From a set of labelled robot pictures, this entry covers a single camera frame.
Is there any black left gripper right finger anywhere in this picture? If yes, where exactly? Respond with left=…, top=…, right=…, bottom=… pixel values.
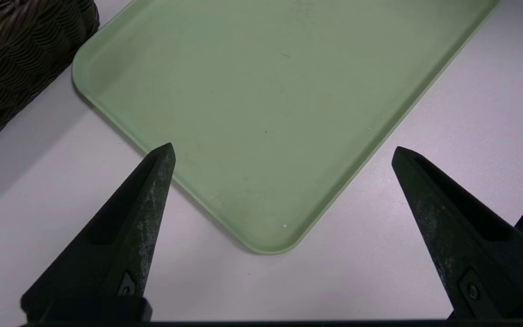
left=391, top=146, right=523, bottom=319

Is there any dark brown wicker basket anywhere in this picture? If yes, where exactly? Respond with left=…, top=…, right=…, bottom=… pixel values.
left=0, top=0, right=100, bottom=155

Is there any light green plastic tray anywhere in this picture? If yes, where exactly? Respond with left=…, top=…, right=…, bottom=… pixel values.
left=72, top=0, right=503, bottom=255

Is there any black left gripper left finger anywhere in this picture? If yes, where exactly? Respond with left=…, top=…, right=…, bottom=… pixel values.
left=20, top=143, right=177, bottom=322

